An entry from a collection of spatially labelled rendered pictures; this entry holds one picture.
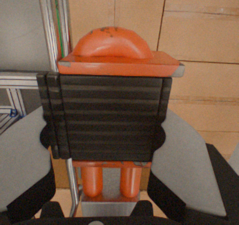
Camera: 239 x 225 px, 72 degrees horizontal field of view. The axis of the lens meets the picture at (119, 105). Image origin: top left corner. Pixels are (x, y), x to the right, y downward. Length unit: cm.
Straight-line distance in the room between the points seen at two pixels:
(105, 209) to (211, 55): 81
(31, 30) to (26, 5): 16
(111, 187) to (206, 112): 88
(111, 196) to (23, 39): 139
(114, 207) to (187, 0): 77
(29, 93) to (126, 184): 123
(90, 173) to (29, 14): 135
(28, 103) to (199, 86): 117
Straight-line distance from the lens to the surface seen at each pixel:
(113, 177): 21
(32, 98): 137
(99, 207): 20
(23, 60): 153
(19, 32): 149
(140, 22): 78
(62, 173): 47
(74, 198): 19
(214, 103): 102
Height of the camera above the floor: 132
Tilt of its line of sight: 62 degrees down
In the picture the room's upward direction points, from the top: 177 degrees clockwise
